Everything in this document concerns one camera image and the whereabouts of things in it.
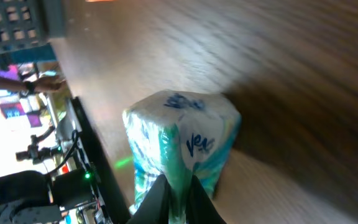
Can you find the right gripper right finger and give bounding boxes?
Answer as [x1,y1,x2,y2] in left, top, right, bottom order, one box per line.
[185,175,226,224]

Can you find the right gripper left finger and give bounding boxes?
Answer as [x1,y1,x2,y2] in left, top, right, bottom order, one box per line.
[127,174,170,224]

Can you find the teal tissue pack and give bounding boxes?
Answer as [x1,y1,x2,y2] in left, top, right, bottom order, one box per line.
[122,90,242,223]

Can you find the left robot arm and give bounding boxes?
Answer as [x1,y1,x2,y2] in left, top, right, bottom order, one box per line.
[0,169,98,224]

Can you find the person forearm in background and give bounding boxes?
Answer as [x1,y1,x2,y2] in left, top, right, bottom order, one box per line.
[0,77,35,92]

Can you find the person hand in background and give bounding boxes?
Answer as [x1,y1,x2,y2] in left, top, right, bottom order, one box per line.
[32,76,67,93]

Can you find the grey plastic mesh basket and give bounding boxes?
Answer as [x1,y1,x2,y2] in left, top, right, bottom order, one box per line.
[0,0,65,54]

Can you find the background camera tripod rig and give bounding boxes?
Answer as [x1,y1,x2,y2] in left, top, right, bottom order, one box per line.
[16,126,63,165]

